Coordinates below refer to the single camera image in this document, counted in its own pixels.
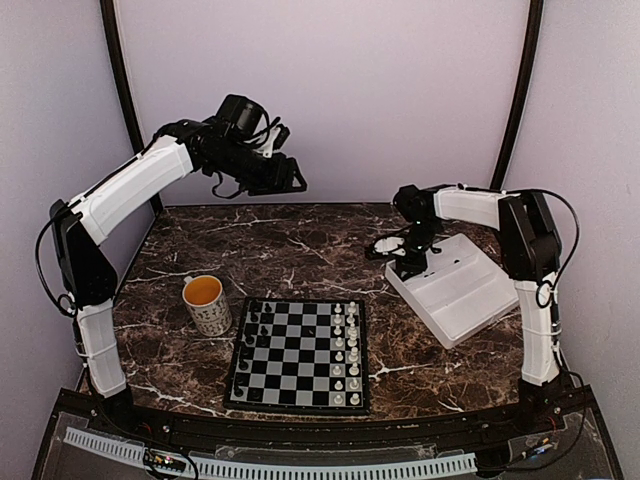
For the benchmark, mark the white chess pieces row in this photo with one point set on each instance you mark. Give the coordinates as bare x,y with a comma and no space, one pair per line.
346,357

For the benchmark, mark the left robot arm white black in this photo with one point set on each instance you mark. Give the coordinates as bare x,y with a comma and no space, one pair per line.
240,141

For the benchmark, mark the black silver chess board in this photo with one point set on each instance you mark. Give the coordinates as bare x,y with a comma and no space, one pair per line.
291,375

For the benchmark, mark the right black frame post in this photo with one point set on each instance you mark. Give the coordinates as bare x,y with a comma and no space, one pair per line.
525,70

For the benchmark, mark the black aluminium front rail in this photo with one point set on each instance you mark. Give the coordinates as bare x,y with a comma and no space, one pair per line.
486,431

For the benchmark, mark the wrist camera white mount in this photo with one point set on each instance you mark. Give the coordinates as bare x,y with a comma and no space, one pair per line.
393,246
271,142

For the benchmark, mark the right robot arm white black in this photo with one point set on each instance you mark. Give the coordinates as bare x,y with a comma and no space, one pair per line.
530,249

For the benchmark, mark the white plastic tray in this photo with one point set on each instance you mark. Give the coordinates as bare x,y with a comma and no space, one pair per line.
456,301

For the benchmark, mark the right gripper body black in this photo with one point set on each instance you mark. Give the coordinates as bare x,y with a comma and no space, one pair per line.
420,262

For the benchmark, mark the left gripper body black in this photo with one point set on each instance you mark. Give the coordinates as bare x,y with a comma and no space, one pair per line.
257,176

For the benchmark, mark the left black frame post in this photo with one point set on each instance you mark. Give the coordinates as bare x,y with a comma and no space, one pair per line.
119,72

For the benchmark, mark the black frame post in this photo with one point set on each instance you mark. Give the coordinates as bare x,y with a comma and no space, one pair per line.
525,70
119,72

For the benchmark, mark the patterned mug orange inside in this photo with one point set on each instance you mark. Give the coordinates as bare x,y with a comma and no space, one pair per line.
206,302

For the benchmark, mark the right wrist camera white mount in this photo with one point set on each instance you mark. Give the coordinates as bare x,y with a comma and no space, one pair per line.
393,246

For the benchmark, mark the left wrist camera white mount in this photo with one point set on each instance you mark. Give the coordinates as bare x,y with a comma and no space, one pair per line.
271,142

